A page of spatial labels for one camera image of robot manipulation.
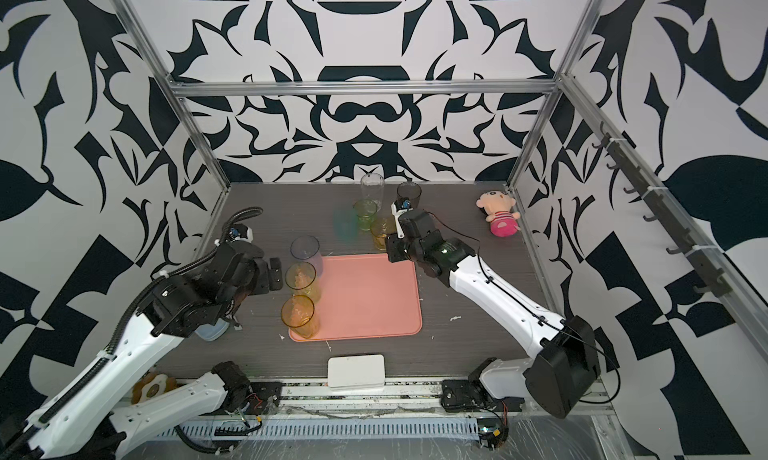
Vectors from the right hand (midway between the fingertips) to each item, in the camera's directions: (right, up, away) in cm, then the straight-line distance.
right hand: (391, 237), depth 79 cm
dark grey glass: (+7, +14, +23) cm, 28 cm away
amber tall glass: (-24, -20, +1) cm, 31 cm away
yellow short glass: (-3, +2, +23) cm, 23 cm away
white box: (-9, -33, -4) cm, 34 cm away
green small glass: (-9, +7, +30) cm, 32 cm away
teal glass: (-15, +3, +26) cm, 30 cm away
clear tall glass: (-6, +16, +29) cm, 34 cm away
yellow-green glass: (-25, -12, +5) cm, 28 cm away
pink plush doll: (+38, +9, +25) cm, 46 cm away
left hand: (-29, -5, -10) cm, 31 cm away
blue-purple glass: (-24, -4, +6) cm, 25 cm away
